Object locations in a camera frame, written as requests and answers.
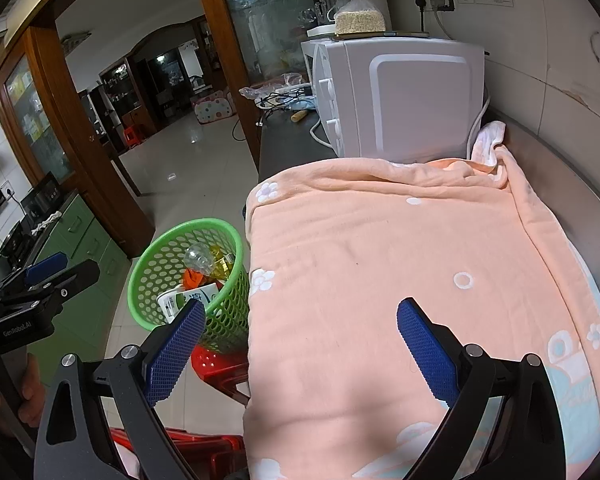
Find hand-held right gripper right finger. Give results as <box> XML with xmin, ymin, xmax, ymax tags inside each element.
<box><xmin>396</xmin><ymin>297</ymin><xmax>567</xmax><ymax>480</ymax></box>

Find peach flower print blanket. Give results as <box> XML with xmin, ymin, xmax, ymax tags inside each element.
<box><xmin>244</xmin><ymin>157</ymin><xmax>600</xmax><ymax>480</ymax></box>

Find person's left hand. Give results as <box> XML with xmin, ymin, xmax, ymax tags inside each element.
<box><xmin>0</xmin><ymin>352</ymin><xmax>47</xmax><ymax>428</ymax></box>

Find black countertop appliance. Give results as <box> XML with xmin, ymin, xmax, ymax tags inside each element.
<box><xmin>0</xmin><ymin>172</ymin><xmax>78</xmax><ymax>271</ymax></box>

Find wooden glass door cabinet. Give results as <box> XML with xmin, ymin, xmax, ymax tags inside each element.
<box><xmin>0</xmin><ymin>25</ymin><xmax>156</xmax><ymax>261</ymax></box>

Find green base cabinet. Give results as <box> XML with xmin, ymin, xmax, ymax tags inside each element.
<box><xmin>27</xmin><ymin>192</ymin><xmax>132</xmax><ymax>361</ymax></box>

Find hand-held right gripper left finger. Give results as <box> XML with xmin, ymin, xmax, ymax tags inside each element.
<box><xmin>32</xmin><ymin>299</ymin><xmax>207</xmax><ymax>480</ymax></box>

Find clear plastic bag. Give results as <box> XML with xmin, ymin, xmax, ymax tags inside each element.
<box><xmin>239</xmin><ymin>72</ymin><xmax>303</xmax><ymax>101</ymax></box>

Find white countertop oven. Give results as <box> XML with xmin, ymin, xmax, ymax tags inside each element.
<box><xmin>300</xmin><ymin>37</ymin><xmax>486</xmax><ymax>165</ymax></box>

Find thin flat tray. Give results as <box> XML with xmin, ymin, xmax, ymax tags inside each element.
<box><xmin>307</xmin><ymin>25</ymin><xmax>431</xmax><ymax>41</ymax></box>

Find thin black cable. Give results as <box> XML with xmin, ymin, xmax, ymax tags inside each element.
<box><xmin>231</xmin><ymin>95</ymin><xmax>281</xmax><ymax>142</ymax></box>

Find clear glass cups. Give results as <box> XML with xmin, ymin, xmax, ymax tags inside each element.
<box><xmin>297</xmin><ymin>0</ymin><xmax>337</xmax><ymax>28</ymax></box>

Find plastic bag of grain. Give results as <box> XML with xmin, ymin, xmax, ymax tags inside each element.
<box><xmin>332</xmin><ymin>0</ymin><xmax>387</xmax><ymax>38</ymax></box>

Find wooden framed glass partition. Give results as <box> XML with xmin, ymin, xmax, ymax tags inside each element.
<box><xmin>190</xmin><ymin>0</ymin><xmax>301</xmax><ymax>171</ymax></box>

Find white power cable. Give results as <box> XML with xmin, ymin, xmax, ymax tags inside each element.
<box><xmin>432</xmin><ymin>7</ymin><xmax>454</xmax><ymax>39</ymax></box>
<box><xmin>308</xmin><ymin>117</ymin><xmax>333</xmax><ymax>150</ymax></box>
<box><xmin>466</xmin><ymin>85</ymin><xmax>492</xmax><ymax>161</ymax></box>

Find white cloth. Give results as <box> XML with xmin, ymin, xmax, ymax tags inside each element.
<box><xmin>470</xmin><ymin>121</ymin><xmax>507</xmax><ymax>167</ymax></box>

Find dark display cabinet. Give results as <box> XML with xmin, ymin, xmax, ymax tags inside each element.
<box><xmin>80</xmin><ymin>17</ymin><xmax>226</xmax><ymax>153</ymax></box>

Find green plastic mesh basket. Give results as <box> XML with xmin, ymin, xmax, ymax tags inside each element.
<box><xmin>129</xmin><ymin>217</ymin><xmax>252</xmax><ymax>356</ymax></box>

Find polka dot box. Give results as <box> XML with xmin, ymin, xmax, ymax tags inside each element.
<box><xmin>191</xmin><ymin>91</ymin><xmax>237</xmax><ymax>125</ymax></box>

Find plastic bottle yellow label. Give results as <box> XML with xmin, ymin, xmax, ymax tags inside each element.
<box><xmin>182</xmin><ymin>242</ymin><xmax>218</xmax><ymax>278</ymax></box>

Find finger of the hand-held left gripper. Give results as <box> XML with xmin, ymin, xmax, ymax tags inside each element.
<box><xmin>24</xmin><ymin>252</ymin><xmax>70</xmax><ymax>286</ymax></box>
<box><xmin>0</xmin><ymin>259</ymin><xmax>101</xmax><ymax>313</ymax></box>

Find yellow snack packet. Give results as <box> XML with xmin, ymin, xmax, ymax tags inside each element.
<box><xmin>207</xmin><ymin>245</ymin><xmax>238</xmax><ymax>281</ymax></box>

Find orange snack packet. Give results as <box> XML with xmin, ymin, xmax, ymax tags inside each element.
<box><xmin>182</xmin><ymin>267</ymin><xmax>206</xmax><ymax>291</ymax></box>

